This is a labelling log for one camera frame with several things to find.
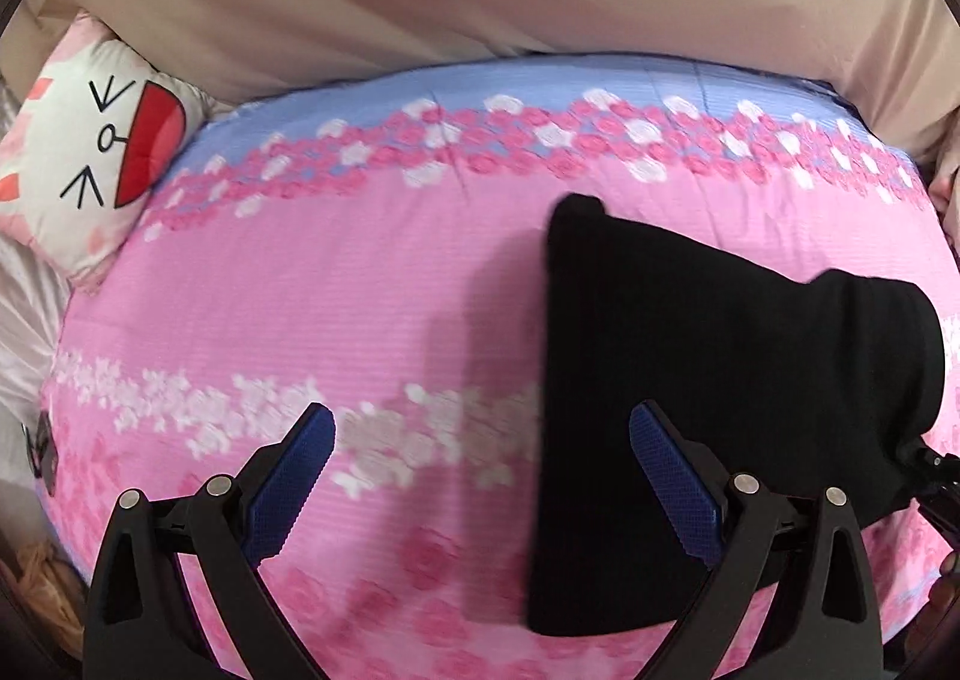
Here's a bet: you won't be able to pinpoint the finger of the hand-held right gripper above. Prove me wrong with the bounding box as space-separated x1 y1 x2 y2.
896 440 960 494

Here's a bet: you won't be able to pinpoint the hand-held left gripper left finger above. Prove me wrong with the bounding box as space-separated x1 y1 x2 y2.
82 404 336 680

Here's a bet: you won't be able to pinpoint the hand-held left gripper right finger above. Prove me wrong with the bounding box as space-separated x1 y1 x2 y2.
628 400 883 680

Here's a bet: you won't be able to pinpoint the black pants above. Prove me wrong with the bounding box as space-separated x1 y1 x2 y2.
525 192 946 640

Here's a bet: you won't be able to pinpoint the person's right hand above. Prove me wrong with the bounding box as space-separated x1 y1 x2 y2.
930 551 960 610

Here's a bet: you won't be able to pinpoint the pink floral bed sheet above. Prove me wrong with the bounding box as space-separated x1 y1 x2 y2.
37 54 960 680

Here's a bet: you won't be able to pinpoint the small black device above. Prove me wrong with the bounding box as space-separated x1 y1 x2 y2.
22 412 61 499

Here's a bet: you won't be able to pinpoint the cream crumpled cloth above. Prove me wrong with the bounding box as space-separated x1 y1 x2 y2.
926 125 960 240

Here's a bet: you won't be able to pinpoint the tan crumpled fabric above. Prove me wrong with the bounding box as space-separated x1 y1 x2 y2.
0 541 88 653

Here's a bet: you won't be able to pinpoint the white satin cloth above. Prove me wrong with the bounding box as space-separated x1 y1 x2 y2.
0 80 76 443

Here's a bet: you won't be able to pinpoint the cat face pillow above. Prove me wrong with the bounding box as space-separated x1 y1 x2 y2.
0 11 216 293

